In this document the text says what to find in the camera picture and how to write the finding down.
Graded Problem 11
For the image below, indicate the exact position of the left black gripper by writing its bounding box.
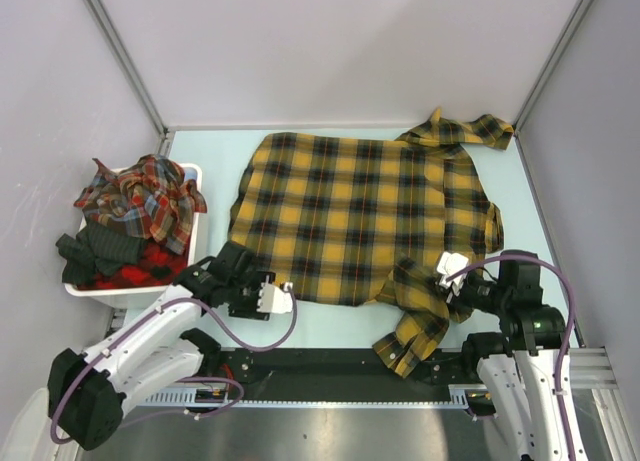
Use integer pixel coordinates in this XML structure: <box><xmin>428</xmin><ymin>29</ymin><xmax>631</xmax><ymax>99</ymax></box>
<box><xmin>226</xmin><ymin>270</ymin><xmax>275</xmax><ymax>320</ymax></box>

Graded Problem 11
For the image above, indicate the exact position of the yellow plaid shirt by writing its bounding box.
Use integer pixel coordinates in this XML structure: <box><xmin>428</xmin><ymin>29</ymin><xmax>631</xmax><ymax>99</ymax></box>
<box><xmin>228</xmin><ymin>112</ymin><xmax>514</xmax><ymax>377</ymax></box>

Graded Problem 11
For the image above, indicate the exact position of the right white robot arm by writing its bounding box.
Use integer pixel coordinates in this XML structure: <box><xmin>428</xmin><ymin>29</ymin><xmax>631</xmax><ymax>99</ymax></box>
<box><xmin>436</xmin><ymin>250</ymin><xmax>587</xmax><ymax>460</ymax></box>

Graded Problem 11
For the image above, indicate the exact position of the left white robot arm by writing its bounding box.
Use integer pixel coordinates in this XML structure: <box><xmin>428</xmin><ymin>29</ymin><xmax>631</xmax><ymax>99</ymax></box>
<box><xmin>47</xmin><ymin>242</ymin><xmax>297</xmax><ymax>450</ymax></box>

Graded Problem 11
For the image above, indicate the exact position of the red black plaid shirt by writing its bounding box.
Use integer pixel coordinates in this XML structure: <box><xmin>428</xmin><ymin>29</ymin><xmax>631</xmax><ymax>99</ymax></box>
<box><xmin>77</xmin><ymin>242</ymin><xmax>189</xmax><ymax>291</ymax></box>

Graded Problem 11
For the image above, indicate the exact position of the white laundry basket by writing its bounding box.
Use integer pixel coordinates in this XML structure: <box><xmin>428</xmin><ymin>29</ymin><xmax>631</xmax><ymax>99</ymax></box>
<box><xmin>63</xmin><ymin>163</ymin><xmax>208</xmax><ymax>309</ymax></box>

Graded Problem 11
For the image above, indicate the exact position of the red blue plaid shirt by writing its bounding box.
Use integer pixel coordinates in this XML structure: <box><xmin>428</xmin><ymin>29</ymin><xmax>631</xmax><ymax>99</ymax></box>
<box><xmin>74</xmin><ymin>154</ymin><xmax>207</xmax><ymax>255</ymax></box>

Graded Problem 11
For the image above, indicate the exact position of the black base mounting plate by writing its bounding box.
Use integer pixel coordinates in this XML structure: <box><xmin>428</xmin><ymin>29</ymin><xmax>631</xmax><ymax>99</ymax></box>
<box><xmin>207</xmin><ymin>348</ymin><xmax>481</xmax><ymax>401</ymax></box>

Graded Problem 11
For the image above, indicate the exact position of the dark striped shirt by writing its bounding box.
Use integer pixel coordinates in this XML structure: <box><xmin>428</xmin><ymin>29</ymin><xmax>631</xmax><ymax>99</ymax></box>
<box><xmin>55</xmin><ymin>221</ymin><xmax>147</xmax><ymax>287</ymax></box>

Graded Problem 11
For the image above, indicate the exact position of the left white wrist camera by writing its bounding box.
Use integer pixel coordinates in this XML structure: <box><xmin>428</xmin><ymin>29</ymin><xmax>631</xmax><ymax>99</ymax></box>
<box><xmin>257</xmin><ymin>282</ymin><xmax>294</xmax><ymax>314</ymax></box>

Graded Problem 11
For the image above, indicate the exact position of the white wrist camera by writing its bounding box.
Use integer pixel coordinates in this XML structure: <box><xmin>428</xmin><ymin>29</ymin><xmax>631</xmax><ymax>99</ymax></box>
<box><xmin>257</xmin><ymin>282</ymin><xmax>294</xmax><ymax>314</ymax></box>
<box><xmin>436</xmin><ymin>251</ymin><xmax>470</xmax><ymax>296</ymax></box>

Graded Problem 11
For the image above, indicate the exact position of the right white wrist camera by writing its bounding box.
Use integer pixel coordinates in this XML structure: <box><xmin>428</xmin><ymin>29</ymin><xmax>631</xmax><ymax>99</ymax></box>
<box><xmin>436</xmin><ymin>251</ymin><xmax>470</xmax><ymax>296</ymax></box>

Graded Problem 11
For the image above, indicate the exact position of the white slotted cable duct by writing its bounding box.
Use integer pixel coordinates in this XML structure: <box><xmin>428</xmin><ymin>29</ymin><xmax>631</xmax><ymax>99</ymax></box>
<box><xmin>139</xmin><ymin>385</ymin><xmax>469</xmax><ymax>410</ymax></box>

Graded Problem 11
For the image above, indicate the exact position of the aluminium front rail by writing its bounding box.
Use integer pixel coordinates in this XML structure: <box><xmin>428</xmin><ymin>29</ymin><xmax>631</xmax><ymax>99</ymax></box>
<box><xmin>569</xmin><ymin>348</ymin><xmax>617</xmax><ymax>389</ymax></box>

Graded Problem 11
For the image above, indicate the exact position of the left aluminium frame post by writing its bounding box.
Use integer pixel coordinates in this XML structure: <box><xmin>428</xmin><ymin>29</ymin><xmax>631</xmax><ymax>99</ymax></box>
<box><xmin>83</xmin><ymin>0</ymin><xmax>169</xmax><ymax>153</ymax></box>

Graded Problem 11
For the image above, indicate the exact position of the aluminium frame post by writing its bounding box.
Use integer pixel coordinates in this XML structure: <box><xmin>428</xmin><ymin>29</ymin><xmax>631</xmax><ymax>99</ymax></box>
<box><xmin>83</xmin><ymin>0</ymin><xmax>169</xmax><ymax>153</ymax></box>
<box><xmin>514</xmin><ymin>0</ymin><xmax>596</xmax><ymax>134</ymax></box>

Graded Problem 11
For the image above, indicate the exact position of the right aluminium frame post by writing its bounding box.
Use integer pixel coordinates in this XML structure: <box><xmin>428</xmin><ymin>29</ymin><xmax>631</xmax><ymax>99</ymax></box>
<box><xmin>514</xmin><ymin>0</ymin><xmax>596</xmax><ymax>134</ymax></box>

